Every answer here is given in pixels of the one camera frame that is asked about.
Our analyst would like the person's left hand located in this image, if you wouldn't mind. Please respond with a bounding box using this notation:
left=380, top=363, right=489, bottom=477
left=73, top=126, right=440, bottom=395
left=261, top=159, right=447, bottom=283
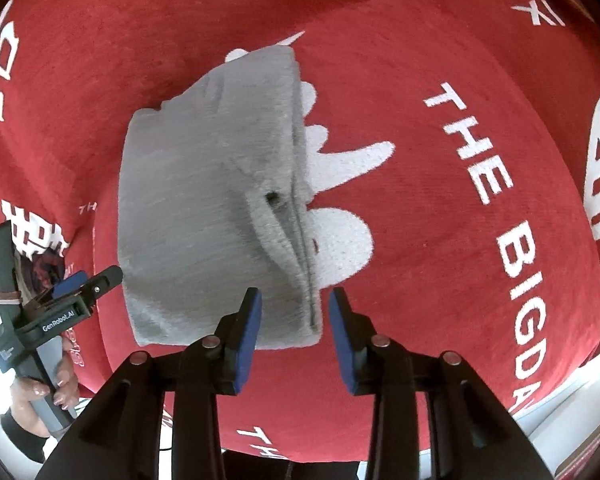
left=9, top=336, right=81, bottom=436

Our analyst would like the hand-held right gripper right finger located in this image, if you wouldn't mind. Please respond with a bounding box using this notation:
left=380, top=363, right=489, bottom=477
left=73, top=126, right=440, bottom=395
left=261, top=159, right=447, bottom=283
left=328, top=287, right=556, bottom=480

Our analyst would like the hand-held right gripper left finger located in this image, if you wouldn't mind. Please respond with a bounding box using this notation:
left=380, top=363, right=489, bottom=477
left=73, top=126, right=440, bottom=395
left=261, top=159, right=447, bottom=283
left=35, top=287, right=263, bottom=480

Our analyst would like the dark red black cloth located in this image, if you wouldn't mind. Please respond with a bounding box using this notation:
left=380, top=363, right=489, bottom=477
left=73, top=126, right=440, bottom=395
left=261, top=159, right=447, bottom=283
left=15, top=252, right=69, bottom=307

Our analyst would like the person's left forearm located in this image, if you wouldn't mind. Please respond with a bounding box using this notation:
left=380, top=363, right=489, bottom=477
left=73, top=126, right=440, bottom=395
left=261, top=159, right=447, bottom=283
left=0, top=407, right=51, bottom=463

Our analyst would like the red printed blanket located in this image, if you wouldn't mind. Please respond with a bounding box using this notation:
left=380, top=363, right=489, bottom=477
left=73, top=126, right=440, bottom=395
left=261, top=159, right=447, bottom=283
left=0, top=0, right=600, bottom=463

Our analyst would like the grey fleece garment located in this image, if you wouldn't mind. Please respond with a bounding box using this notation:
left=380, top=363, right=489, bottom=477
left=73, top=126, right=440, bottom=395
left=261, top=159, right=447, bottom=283
left=117, top=45, right=326, bottom=350

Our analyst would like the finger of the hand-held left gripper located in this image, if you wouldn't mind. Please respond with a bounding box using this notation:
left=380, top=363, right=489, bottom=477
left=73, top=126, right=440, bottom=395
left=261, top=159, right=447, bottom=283
left=54, top=270, right=89, bottom=301
left=78, top=267, right=125, bottom=307

